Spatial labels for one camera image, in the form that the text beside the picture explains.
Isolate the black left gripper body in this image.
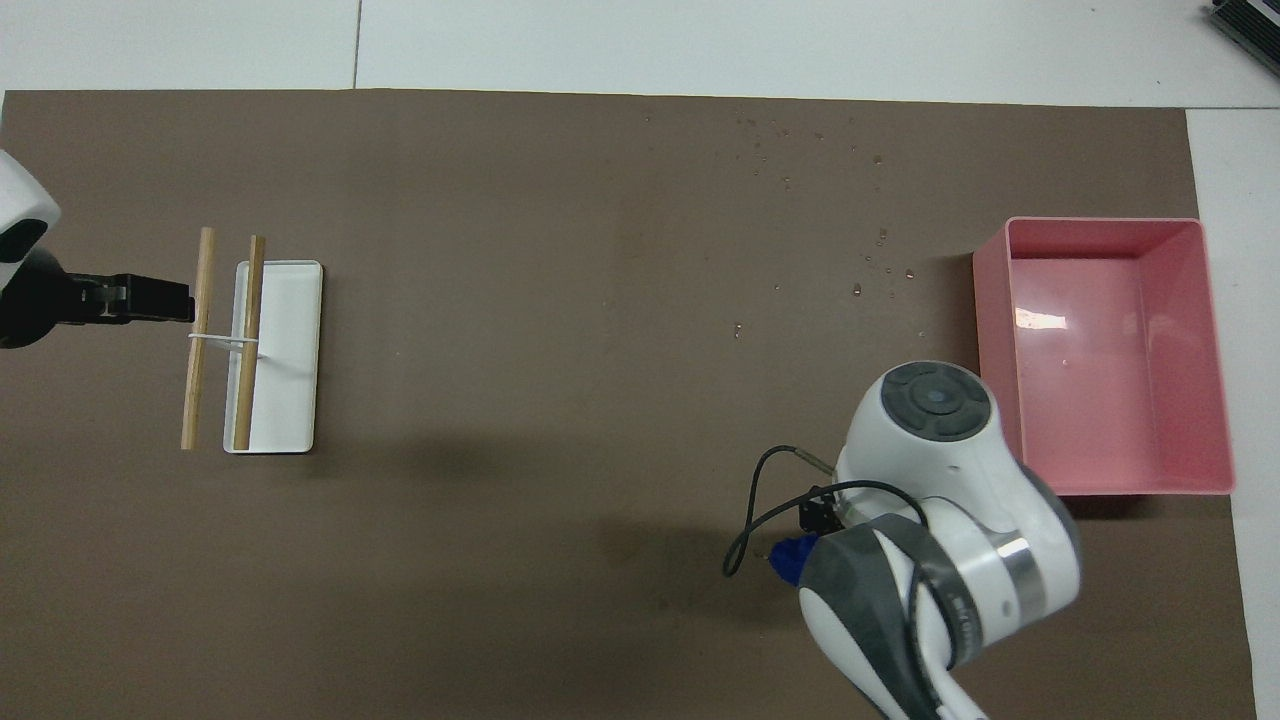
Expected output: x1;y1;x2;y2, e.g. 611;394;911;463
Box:
0;250;77;350

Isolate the grey ribbed device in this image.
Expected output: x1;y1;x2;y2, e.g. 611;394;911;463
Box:
1205;0;1280;63

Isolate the blue towel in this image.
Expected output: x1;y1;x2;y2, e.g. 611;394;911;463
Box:
767;535;824;587

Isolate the brown table mat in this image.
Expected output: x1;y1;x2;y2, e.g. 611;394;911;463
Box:
0;88;1259;720

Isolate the wooden rack rod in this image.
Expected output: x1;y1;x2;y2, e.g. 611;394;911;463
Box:
233;235;267;451
181;227;216;451

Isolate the white towel rack base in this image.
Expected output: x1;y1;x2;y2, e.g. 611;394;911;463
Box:
223;260;324;455

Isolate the pink plastic bin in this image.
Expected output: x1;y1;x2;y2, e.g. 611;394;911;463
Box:
972;216;1237;498

